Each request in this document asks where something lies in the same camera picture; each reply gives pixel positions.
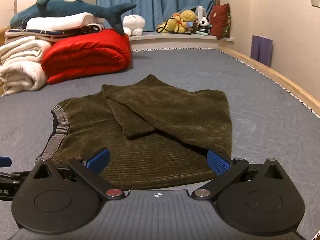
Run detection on red folded blanket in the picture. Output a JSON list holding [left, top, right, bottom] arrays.
[[41, 28, 132, 84]]

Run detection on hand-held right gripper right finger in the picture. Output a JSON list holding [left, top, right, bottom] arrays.
[[191, 150, 287, 202]]

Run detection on purple folder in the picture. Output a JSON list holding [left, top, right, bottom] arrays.
[[251, 35, 273, 67]]

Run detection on blue shark plush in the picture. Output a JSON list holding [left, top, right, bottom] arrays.
[[9, 0, 137, 36]]

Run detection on cream fluffy folded blanket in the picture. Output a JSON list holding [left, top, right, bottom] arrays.
[[0, 35, 53, 96]]

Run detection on wooden bed frame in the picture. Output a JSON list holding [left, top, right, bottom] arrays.
[[219, 45, 320, 117]]

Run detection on panda plush toy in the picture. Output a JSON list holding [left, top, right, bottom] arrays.
[[198, 17, 213, 34]]

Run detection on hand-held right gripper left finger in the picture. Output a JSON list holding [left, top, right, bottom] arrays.
[[31, 147, 125, 202]]

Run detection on dark red cushion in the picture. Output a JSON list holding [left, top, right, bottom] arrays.
[[208, 3, 231, 40]]

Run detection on white window sill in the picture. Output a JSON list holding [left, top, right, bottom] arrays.
[[129, 31, 234, 52]]

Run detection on white plush toy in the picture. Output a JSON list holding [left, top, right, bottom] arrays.
[[122, 14, 146, 37]]

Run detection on olive green corduroy pants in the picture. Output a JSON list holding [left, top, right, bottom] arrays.
[[35, 74, 233, 190]]

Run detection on dark patterned folded blanket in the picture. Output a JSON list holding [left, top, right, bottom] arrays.
[[4, 23, 105, 43]]

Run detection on grey white backpack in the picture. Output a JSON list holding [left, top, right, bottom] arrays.
[[194, 5, 213, 22]]

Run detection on yellow plush toy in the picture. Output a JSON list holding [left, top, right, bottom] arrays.
[[157, 9, 198, 33]]

